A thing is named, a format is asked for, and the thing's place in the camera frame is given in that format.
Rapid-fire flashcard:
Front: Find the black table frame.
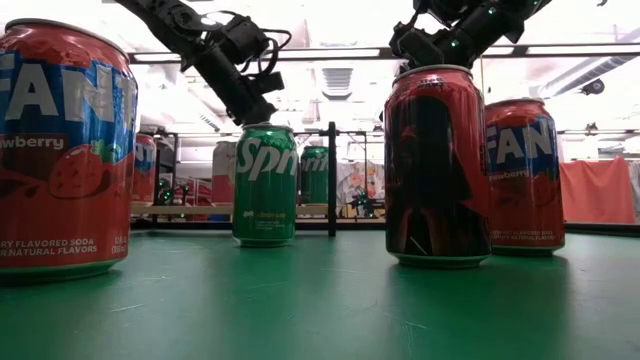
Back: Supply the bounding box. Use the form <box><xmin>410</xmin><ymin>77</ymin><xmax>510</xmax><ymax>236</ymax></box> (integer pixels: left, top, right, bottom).
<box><xmin>564</xmin><ymin>222</ymin><xmax>640</xmax><ymax>236</ymax></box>

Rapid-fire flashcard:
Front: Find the green table mat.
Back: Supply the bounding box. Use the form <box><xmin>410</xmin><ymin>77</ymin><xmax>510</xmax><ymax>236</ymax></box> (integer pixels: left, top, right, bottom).
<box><xmin>0</xmin><ymin>228</ymin><xmax>640</xmax><ymax>360</ymax></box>

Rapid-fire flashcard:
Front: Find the red storage crate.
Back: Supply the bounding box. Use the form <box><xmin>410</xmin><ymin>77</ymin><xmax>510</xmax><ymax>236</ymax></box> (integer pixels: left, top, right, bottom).
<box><xmin>172</xmin><ymin>177</ymin><xmax>214</xmax><ymax>206</ymax></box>

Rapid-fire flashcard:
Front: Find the red Star Wars cola can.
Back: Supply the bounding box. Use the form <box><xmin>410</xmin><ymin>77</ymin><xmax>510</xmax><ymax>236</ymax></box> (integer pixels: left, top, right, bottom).
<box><xmin>383</xmin><ymin>64</ymin><xmax>494</xmax><ymax>270</ymax></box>

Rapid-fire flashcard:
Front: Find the ceiling air vent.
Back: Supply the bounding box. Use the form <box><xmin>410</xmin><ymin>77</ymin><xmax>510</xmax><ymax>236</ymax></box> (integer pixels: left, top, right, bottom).
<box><xmin>319</xmin><ymin>67</ymin><xmax>355</xmax><ymax>101</ymax></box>

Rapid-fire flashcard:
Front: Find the red Fanta strawberry can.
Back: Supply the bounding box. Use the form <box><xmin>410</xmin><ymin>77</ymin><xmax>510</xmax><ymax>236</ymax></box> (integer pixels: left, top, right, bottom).
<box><xmin>132</xmin><ymin>132</ymin><xmax>159</xmax><ymax>207</ymax></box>
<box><xmin>0</xmin><ymin>18</ymin><xmax>140</xmax><ymax>286</ymax></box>
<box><xmin>483</xmin><ymin>98</ymin><xmax>566</xmax><ymax>258</ymax></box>

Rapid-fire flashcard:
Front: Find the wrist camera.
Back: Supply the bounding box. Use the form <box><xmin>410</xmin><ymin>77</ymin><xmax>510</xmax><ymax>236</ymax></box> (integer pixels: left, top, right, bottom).
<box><xmin>257</xmin><ymin>71</ymin><xmax>286</xmax><ymax>96</ymax></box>
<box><xmin>388</xmin><ymin>19</ymin><xmax>432</xmax><ymax>65</ymax></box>

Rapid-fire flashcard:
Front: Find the white red Spindrift can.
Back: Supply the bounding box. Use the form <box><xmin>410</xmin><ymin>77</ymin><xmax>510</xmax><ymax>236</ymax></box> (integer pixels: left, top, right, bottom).
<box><xmin>211</xmin><ymin>140</ymin><xmax>238</xmax><ymax>206</ymax></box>

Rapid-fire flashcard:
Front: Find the green Sprite can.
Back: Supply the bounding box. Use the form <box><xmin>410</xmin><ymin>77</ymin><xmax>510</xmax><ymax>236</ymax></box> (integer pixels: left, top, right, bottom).
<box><xmin>299</xmin><ymin>145</ymin><xmax>330</xmax><ymax>205</ymax></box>
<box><xmin>231</xmin><ymin>123</ymin><xmax>300</xmax><ymax>249</ymax></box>

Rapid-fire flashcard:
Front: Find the black overhead light bar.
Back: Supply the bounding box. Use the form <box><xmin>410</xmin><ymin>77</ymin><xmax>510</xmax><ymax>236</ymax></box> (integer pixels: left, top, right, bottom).
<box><xmin>127</xmin><ymin>45</ymin><xmax>640</xmax><ymax>64</ymax></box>

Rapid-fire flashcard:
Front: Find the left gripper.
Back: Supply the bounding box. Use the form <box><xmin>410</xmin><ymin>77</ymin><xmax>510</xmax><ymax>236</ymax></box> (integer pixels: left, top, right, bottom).
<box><xmin>194</xmin><ymin>44</ymin><xmax>279</xmax><ymax>126</ymax></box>

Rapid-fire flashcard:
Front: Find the white cloth partition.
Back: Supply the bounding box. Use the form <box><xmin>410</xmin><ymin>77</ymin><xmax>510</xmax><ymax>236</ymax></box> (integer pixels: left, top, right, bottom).
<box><xmin>628</xmin><ymin>160</ymin><xmax>640</xmax><ymax>224</ymax></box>

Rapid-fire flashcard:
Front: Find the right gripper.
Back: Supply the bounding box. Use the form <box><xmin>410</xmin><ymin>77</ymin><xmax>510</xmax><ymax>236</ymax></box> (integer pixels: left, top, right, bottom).
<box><xmin>407</xmin><ymin>12</ymin><xmax>501</xmax><ymax>71</ymax></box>

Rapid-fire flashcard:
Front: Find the black ceiling dome camera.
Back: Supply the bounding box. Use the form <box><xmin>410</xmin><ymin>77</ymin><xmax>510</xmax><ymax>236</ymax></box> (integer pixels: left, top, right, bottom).
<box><xmin>581</xmin><ymin>77</ymin><xmax>606</xmax><ymax>96</ymax></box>

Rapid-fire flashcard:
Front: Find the orange cloth partition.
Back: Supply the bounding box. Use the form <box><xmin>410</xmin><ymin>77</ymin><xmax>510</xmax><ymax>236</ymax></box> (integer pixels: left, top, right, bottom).
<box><xmin>559</xmin><ymin>157</ymin><xmax>637</xmax><ymax>225</ymax></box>

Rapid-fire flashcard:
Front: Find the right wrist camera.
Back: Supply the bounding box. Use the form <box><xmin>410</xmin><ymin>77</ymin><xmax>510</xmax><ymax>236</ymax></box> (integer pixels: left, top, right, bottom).
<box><xmin>388</xmin><ymin>19</ymin><xmax>432</xmax><ymax>65</ymax></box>

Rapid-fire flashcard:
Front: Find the black metal shelf frame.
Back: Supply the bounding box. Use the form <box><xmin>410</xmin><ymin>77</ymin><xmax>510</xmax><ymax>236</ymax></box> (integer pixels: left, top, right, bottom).
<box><xmin>134</xmin><ymin>121</ymin><xmax>374</xmax><ymax>237</ymax></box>

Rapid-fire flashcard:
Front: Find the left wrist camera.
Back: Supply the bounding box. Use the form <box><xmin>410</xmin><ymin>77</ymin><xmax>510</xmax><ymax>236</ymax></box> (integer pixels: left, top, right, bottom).
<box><xmin>257</xmin><ymin>71</ymin><xmax>286</xmax><ymax>96</ymax></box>

